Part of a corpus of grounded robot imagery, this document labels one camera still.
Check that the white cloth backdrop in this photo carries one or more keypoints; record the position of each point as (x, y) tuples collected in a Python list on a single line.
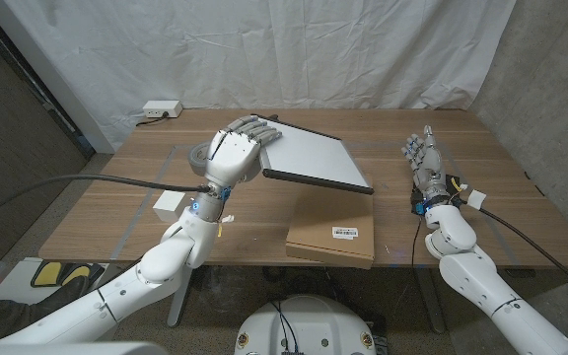
[(264, 49)]

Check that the yellow black foot pedal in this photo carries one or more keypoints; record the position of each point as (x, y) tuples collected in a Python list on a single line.
[(46, 273)]

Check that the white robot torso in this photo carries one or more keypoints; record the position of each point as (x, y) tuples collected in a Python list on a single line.
[(304, 325)]

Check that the white power outlet box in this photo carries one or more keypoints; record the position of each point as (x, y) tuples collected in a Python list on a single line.
[(162, 108)]

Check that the small white cube box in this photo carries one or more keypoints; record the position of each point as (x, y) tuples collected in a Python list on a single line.
[(166, 204)]

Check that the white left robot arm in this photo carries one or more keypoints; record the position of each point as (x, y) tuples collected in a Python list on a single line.
[(116, 301)]

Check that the dark person shoe and leg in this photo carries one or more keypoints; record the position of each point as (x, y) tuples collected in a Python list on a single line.
[(8, 315)]

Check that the flat brown cardboard box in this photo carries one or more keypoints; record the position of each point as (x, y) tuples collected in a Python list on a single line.
[(333, 217)]

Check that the grey duct tape roll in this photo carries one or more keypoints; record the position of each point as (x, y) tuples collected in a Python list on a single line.
[(196, 160)]

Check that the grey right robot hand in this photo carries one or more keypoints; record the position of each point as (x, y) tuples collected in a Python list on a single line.
[(429, 165)]

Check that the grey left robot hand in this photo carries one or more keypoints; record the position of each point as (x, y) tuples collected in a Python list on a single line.
[(232, 158)]

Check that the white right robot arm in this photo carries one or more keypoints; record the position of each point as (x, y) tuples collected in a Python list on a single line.
[(481, 286)]

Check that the small black-framed whiteboard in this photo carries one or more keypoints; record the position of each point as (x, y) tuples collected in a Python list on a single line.
[(313, 158)]

